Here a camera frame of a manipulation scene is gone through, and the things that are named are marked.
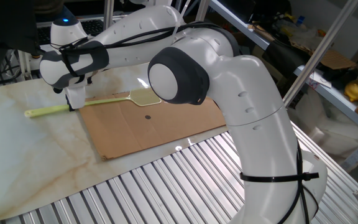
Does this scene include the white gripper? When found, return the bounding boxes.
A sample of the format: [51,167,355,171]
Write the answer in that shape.
[63,84,87,112]

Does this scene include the yellow-green plastic flyswatter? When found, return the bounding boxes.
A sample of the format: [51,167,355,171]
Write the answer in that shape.
[24,88,162,118]

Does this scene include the marble pattern board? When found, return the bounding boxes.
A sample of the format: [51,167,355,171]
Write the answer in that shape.
[0,63,239,222]

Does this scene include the brown cardboard sheet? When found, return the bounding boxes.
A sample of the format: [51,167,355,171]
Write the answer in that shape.
[78,91,229,162]

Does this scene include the person in dark clothes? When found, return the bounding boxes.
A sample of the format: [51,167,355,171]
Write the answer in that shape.
[34,0,74,19]

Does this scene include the white printed card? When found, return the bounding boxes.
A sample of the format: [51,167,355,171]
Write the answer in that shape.
[306,70,333,90]

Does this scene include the white plastic bag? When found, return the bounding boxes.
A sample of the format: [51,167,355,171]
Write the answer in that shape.
[287,90,358,166]

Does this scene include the brown cardboard piece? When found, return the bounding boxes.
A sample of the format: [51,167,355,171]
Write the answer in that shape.
[309,48,357,71]

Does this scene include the gold figurine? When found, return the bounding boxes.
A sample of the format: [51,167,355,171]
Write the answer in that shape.
[344,79,358,103]

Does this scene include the aluminium frame post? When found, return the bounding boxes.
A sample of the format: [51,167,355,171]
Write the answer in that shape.
[17,49,33,81]
[103,0,115,22]
[283,0,358,108]
[194,0,213,22]

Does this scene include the black strap around arm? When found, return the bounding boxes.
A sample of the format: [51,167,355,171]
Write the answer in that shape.
[240,172,319,184]

